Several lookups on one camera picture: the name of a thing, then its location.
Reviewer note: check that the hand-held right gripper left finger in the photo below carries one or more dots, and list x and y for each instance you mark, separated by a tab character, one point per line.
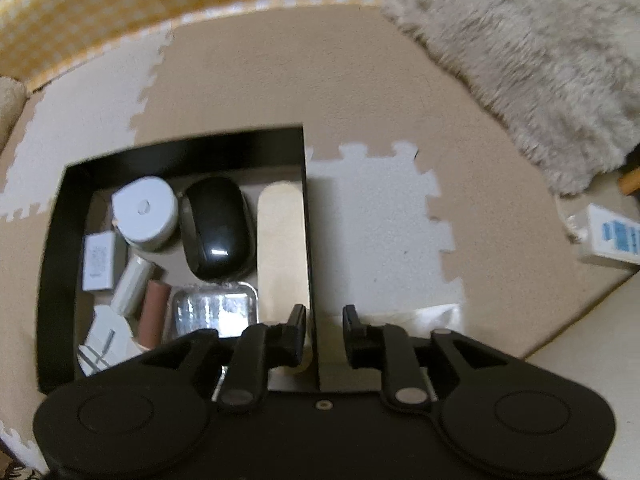
297	332

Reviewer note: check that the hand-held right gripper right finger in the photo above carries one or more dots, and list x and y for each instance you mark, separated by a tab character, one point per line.
352	332

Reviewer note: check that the wooden stick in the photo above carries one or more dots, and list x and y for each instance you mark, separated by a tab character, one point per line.
280	250

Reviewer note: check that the clear plastic blister pack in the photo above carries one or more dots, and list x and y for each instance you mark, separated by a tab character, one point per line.
215	310

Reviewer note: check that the black computer mouse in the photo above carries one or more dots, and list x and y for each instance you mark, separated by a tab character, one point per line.
215	230

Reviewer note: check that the small brown cylinder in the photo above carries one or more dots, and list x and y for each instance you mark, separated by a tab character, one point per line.
154	310

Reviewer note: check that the small white cylinder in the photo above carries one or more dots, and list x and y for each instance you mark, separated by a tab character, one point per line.
131	285

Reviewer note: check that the white round tape measure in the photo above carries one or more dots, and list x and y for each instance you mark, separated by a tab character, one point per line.
145	210

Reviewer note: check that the white charger adapter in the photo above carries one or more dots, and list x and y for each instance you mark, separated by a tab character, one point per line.
102	262

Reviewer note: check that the black tray box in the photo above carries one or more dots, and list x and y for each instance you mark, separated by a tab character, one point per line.
175	147

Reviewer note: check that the beige white foam puzzle mat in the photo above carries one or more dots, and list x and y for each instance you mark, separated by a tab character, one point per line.
350	85

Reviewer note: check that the white blue power strip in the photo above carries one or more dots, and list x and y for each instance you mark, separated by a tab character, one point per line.
615	235

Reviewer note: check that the white printed cloth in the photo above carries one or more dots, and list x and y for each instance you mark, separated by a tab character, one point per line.
15	472

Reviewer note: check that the wooden furniture leg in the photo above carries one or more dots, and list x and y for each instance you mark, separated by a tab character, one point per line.
631	180

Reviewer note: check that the fluffy white pillow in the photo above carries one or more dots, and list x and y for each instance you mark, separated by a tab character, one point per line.
10	110
525	60

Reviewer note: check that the yellow checked bed cover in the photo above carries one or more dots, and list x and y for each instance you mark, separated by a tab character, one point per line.
150	0

